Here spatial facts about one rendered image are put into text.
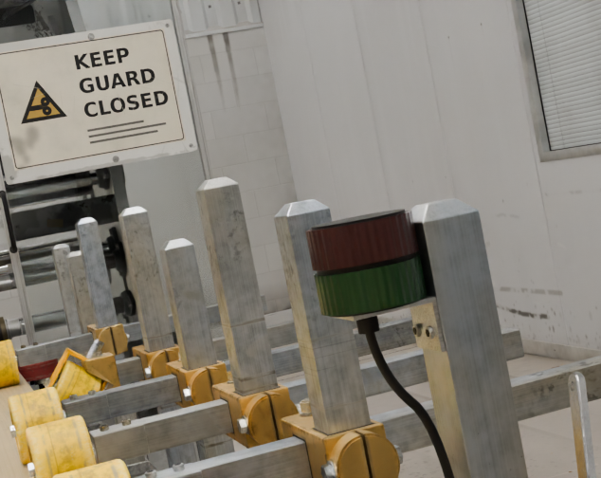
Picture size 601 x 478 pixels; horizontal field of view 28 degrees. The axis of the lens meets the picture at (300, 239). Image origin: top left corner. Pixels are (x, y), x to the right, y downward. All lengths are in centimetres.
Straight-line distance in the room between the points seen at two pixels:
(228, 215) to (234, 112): 846
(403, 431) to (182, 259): 48
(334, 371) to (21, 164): 205
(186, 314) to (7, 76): 161
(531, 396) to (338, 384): 19
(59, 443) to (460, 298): 57
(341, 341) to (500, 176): 547
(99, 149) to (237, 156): 667
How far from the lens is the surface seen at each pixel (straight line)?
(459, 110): 666
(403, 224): 64
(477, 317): 67
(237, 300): 114
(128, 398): 142
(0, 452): 154
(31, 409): 139
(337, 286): 64
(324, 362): 90
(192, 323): 138
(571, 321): 603
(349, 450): 89
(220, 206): 113
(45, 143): 291
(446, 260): 66
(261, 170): 960
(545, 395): 103
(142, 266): 162
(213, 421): 119
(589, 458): 74
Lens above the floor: 117
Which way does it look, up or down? 3 degrees down
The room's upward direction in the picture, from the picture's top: 11 degrees counter-clockwise
